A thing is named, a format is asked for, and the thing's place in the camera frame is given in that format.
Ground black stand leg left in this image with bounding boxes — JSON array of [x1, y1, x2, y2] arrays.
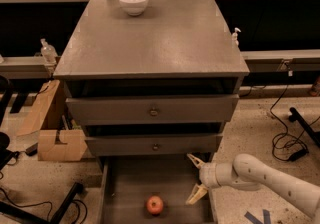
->
[[0, 183, 83, 224]]

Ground clear pump bottle left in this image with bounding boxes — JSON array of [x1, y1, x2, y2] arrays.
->
[[40, 38, 57, 64]]

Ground red apple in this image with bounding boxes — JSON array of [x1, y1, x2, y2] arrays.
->
[[146, 195, 164, 215]]

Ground grey drawer cabinet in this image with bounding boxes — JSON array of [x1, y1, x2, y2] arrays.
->
[[53, 0, 250, 224]]

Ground grey bottom drawer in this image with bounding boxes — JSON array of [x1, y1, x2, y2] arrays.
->
[[97, 155, 218, 224]]

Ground grey top drawer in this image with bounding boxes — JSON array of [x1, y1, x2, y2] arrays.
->
[[66, 95, 239, 126]]

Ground grey drawer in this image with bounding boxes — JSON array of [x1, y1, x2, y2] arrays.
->
[[86, 134, 222, 156], [97, 155, 218, 224], [66, 95, 239, 126]]

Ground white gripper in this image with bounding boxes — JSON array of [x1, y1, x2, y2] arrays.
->
[[186, 153, 233, 205]]

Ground black stand leg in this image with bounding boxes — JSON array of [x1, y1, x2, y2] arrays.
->
[[289, 107, 320, 147], [0, 183, 83, 224]]

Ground white ceramic bowl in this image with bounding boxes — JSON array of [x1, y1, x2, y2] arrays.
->
[[118, 0, 149, 16]]

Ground black stand leg right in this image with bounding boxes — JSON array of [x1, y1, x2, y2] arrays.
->
[[289, 107, 320, 147]]

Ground small white pump bottle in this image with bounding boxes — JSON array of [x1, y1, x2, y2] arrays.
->
[[232, 27, 241, 46]]

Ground cardboard box pieces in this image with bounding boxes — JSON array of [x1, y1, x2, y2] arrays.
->
[[17, 80, 87, 162]]

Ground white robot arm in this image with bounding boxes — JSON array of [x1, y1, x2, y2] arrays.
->
[[186, 154, 320, 224]]

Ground grey middle drawer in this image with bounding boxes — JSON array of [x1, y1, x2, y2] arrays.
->
[[86, 134, 222, 156]]

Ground black cable on floor right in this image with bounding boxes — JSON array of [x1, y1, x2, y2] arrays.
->
[[268, 64, 320, 163]]

